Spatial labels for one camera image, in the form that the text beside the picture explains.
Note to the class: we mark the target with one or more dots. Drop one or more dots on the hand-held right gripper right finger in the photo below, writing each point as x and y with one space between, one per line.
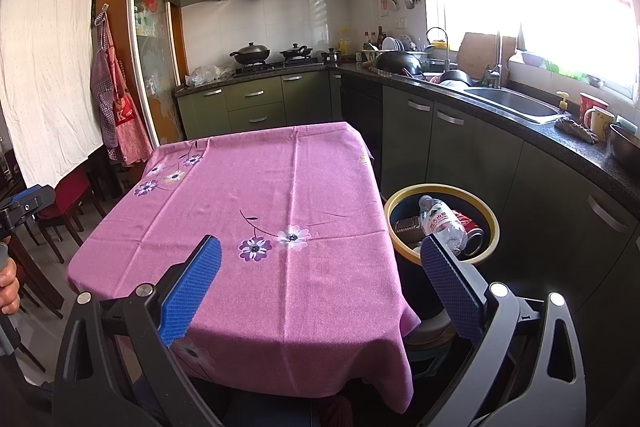
452 287

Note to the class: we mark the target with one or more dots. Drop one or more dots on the brown cutting board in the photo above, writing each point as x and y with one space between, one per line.
472 54

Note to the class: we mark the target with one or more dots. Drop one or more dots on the black wok with lid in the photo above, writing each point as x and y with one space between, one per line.
252 53

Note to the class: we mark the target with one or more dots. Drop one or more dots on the gas stove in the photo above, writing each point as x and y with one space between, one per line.
280 67

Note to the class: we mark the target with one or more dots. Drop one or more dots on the yellow oil bottle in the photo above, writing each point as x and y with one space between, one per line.
345 44

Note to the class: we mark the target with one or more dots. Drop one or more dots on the red soda can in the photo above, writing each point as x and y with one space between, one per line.
465 223

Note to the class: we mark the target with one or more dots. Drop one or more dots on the dark sauce bottle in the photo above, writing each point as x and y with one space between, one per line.
381 39

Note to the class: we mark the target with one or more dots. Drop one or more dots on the teal plastic stool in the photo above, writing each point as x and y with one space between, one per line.
430 364

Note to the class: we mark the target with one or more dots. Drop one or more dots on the steel mixing bowl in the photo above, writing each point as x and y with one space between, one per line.
625 144

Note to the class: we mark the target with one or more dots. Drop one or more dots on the green plastic container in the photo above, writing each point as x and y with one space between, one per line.
555 67

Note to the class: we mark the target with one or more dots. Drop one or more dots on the red chair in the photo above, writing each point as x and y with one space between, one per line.
67 197

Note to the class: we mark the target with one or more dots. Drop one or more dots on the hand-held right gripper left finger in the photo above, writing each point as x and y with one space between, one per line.
190 292

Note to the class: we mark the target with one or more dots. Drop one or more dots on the pink floral tablecloth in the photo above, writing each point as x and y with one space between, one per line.
280 187

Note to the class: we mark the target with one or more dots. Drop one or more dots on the steel sink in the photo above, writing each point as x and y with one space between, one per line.
510 102

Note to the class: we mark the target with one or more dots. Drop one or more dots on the purple checkered apron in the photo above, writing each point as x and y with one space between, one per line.
100 82

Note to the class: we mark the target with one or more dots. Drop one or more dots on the white hanging sheet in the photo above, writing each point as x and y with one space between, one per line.
45 57

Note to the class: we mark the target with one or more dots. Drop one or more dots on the painted glass sliding door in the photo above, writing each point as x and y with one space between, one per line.
150 32

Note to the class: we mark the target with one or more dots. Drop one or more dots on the large black wok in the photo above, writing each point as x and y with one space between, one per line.
400 63

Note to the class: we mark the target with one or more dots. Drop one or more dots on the dark bin with yellow rim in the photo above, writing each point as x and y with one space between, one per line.
410 292

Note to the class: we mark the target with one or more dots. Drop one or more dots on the dish rack with plates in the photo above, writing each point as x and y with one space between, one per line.
392 44

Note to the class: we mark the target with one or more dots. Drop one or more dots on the brown dish rag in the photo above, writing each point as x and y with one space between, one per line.
575 129

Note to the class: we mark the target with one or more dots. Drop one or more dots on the crumpled plastic bags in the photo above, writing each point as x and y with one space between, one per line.
207 74

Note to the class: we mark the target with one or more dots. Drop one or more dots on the red checkered apron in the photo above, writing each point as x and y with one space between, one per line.
127 132

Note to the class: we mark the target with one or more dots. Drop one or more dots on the clear plastic bottle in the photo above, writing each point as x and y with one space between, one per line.
442 222

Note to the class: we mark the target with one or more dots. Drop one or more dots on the black bowl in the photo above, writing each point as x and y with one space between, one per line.
456 78

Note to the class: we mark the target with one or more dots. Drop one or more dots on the steel sink faucet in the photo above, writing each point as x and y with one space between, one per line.
497 57

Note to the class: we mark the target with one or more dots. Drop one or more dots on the red mug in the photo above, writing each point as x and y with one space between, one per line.
586 104

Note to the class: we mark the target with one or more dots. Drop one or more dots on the person's left hand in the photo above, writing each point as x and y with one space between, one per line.
7 287

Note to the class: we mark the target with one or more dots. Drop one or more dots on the yellow pump soap bottle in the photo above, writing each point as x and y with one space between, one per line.
564 103

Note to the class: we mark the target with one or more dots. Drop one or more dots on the black pan with lid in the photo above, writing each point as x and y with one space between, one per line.
296 53

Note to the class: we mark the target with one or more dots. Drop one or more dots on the cream mug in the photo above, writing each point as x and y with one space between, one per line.
600 122

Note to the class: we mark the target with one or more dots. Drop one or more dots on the small dark pot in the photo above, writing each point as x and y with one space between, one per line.
331 56

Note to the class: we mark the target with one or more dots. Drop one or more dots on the silver ridged wrapper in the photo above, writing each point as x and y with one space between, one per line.
410 229

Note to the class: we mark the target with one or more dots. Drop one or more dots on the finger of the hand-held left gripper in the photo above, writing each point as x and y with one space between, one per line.
27 199

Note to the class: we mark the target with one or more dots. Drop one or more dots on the purple bowl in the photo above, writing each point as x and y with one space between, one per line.
531 59

